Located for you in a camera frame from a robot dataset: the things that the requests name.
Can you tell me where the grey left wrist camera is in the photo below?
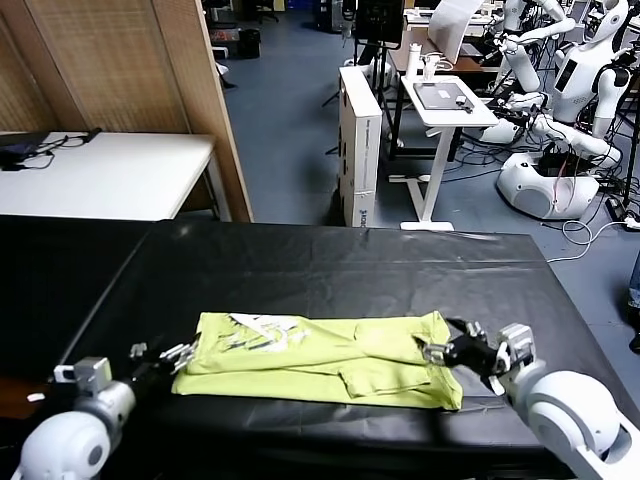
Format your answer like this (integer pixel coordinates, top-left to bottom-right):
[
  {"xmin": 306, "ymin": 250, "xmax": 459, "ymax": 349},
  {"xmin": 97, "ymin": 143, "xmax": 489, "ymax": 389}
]
[{"xmin": 53, "ymin": 356, "xmax": 112, "ymax": 396}]

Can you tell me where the white standing desk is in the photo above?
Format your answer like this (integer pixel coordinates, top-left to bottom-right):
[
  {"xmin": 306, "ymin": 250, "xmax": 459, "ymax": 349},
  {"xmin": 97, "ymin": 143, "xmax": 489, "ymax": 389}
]
[{"xmin": 388, "ymin": 74, "xmax": 500, "ymax": 232}]

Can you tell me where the white curved sheet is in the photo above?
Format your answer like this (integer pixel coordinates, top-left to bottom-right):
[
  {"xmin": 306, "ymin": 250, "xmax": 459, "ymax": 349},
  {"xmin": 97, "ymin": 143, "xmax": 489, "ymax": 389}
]
[{"xmin": 427, "ymin": 0, "xmax": 484, "ymax": 64}]

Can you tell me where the black bin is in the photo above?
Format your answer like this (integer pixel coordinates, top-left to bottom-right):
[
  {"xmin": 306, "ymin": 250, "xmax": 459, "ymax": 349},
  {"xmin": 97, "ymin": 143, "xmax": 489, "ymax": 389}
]
[{"xmin": 237, "ymin": 28, "xmax": 261, "ymax": 60}]

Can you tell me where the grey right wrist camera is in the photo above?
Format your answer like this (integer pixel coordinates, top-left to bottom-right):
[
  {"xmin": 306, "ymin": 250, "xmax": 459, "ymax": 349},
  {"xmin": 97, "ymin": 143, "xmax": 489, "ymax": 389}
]
[{"xmin": 492, "ymin": 323, "xmax": 536, "ymax": 375}]

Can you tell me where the black table cover sheet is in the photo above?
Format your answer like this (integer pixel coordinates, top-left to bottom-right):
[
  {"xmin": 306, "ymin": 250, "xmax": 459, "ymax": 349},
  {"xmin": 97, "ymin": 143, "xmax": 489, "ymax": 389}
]
[{"xmin": 47, "ymin": 219, "xmax": 640, "ymax": 474}]

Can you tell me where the grey closed laptop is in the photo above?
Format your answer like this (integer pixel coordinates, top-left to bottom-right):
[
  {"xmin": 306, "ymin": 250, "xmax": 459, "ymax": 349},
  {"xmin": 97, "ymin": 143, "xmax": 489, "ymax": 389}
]
[{"xmin": 413, "ymin": 82, "xmax": 475, "ymax": 112}]

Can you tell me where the tall white cardboard box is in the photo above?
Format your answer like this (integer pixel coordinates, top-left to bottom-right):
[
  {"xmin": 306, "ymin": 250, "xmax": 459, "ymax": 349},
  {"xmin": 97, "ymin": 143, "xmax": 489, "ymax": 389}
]
[{"xmin": 337, "ymin": 65, "xmax": 384, "ymax": 229}]

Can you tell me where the flat black device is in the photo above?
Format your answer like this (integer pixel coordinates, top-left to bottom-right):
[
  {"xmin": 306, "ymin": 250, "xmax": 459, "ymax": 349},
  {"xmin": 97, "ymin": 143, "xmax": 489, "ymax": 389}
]
[{"xmin": 0, "ymin": 133, "xmax": 44, "ymax": 157}]

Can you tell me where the black cable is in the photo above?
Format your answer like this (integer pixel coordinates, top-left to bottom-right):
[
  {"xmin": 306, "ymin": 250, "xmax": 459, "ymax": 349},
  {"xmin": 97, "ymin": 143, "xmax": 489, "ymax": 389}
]
[{"xmin": 24, "ymin": 127, "xmax": 104, "ymax": 170}]

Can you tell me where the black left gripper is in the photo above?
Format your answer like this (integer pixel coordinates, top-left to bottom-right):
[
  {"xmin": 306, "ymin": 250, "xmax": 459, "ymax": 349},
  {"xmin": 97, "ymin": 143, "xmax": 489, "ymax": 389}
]
[{"xmin": 127, "ymin": 335, "xmax": 201, "ymax": 397}]

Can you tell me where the white bottle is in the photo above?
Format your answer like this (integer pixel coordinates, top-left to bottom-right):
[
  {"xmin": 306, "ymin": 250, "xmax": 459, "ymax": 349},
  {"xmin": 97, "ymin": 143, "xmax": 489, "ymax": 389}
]
[{"xmin": 404, "ymin": 43, "xmax": 423, "ymax": 81}]

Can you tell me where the wooden partition screen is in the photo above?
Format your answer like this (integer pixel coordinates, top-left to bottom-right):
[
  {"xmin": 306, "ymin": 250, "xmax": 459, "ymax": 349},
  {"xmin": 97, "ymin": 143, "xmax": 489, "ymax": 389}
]
[{"xmin": 0, "ymin": 0, "xmax": 254, "ymax": 224}]

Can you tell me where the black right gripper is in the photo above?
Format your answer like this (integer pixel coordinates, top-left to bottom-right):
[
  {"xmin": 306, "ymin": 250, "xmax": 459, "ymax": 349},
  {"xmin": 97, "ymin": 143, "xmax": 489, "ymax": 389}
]
[{"xmin": 412, "ymin": 318, "xmax": 502, "ymax": 384}]

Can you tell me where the white humanoid robot with base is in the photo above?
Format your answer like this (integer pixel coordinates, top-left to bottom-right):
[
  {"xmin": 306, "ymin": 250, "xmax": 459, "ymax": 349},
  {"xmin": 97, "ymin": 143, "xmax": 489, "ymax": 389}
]
[{"xmin": 477, "ymin": 0, "xmax": 640, "ymax": 222}]

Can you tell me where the black tripod stand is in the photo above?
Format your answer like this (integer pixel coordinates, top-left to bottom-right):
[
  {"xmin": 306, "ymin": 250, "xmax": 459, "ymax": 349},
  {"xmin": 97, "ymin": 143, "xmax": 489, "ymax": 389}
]
[{"xmin": 618, "ymin": 84, "xmax": 640, "ymax": 209}]

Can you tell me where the yellow-green t-shirt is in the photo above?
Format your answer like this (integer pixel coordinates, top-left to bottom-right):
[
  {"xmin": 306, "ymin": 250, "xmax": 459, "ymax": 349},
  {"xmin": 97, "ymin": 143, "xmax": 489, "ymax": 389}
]
[{"xmin": 170, "ymin": 310, "xmax": 464, "ymax": 412}]

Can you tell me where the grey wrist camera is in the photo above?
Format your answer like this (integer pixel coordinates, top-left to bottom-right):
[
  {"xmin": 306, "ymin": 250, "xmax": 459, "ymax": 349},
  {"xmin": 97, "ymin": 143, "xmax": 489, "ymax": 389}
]
[
  {"xmin": 492, "ymin": 323, "xmax": 536, "ymax": 375},
  {"xmin": 53, "ymin": 356, "xmax": 112, "ymax": 396}
]

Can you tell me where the black panel on stand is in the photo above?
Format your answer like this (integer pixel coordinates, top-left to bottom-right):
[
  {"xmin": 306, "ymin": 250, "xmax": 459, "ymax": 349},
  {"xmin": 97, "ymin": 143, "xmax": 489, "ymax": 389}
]
[{"xmin": 322, "ymin": 0, "xmax": 404, "ymax": 109}]

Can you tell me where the brown wooden desk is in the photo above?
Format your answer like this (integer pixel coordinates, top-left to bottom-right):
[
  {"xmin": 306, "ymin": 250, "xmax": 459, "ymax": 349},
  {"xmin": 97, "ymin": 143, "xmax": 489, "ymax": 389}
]
[{"xmin": 387, "ymin": 42, "xmax": 501, "ymax": 76}]

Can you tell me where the white floor cable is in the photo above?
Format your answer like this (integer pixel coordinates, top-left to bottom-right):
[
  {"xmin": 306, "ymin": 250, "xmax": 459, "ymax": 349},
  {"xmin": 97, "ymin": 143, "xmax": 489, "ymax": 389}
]
[{"xmin": 545, "ymin": 214, "xmax": 640, "ymax": 264}]

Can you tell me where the blue jeans leg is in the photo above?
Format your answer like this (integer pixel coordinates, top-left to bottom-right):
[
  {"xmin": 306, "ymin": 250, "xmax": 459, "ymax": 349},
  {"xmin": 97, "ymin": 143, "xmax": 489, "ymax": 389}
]
[{"xmin": 627, "ymin": 247, "xmax": 640, "ymax": 309}]

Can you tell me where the white table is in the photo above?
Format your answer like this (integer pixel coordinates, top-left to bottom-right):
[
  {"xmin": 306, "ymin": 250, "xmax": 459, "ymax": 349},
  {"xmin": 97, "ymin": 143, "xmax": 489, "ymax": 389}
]
[{"xmin": 0, "ymin": 131, "xmax": 234, "ymax": 223}]

